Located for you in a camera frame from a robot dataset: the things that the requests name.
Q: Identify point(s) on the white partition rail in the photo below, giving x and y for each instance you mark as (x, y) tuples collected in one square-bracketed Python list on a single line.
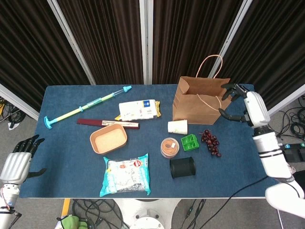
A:
[(283, 102), (16, 101)]

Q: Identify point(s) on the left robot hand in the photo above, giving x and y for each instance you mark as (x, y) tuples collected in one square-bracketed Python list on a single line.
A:
[(14, 169)]

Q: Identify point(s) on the black trouser leg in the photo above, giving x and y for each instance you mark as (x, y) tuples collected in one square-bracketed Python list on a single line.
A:
[(300, 179)]

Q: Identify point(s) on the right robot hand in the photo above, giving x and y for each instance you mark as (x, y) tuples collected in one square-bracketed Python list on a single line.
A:
[(257, 109)]

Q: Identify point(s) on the white and black sneaker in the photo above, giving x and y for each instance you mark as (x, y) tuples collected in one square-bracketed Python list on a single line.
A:
[(291, 168)]

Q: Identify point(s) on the black floor device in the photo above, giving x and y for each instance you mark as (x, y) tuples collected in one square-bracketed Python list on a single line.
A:
[(295, 156)]

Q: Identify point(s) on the white snack package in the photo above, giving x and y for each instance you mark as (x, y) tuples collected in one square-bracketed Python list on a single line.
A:
[(137, 110)]

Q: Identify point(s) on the black cylindrical cup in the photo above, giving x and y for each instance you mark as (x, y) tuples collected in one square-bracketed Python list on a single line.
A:
[(183, 168)]

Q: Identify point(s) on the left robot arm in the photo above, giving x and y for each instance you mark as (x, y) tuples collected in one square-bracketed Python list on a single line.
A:
[(6, 199)]

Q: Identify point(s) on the maroon chopstick case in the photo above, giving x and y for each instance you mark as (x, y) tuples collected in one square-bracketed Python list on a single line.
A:
[(90, 122)]

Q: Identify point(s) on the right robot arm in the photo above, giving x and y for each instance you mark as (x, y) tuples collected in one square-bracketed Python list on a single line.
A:
[(271, 155)]

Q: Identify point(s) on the brown paper bag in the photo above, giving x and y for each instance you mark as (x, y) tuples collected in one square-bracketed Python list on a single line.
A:
[(197, 112)]

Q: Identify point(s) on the green cloth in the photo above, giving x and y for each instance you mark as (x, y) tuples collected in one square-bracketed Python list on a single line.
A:
[(71, 221)]

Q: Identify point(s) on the white paper cup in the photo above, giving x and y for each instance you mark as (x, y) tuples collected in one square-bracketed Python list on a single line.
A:
[(177, 128)]

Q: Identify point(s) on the green and blue pump stick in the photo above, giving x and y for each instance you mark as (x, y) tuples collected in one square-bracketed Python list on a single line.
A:
[(71, 112)]

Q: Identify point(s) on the blue table mat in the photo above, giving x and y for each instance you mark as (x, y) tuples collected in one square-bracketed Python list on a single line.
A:
[(71, 167)]

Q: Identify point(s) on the teal plastic food package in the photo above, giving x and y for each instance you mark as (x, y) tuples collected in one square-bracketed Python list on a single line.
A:
[(125, 175)]

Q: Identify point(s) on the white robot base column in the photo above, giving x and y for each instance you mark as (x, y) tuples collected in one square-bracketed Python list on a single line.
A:
[(145, 210)]

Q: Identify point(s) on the white paper scrap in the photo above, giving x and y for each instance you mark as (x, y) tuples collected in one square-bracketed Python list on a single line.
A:
[(13, 126)]

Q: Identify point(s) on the white slanted partition post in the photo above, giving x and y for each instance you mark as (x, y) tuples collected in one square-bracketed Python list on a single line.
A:
[(71, 45), (234, 26)]

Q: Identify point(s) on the dark red grapes bunch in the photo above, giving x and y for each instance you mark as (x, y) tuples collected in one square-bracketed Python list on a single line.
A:
[(210, 142)]

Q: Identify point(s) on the green plastic grid box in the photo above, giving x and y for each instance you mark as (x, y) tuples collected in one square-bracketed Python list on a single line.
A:
[(189, 143)]

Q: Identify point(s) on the clear rubber band jar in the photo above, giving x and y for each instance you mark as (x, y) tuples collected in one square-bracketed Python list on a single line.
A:
[(169, 148)]

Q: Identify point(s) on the white straight partition post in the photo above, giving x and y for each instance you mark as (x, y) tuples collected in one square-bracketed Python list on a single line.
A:
[(145, 47)]

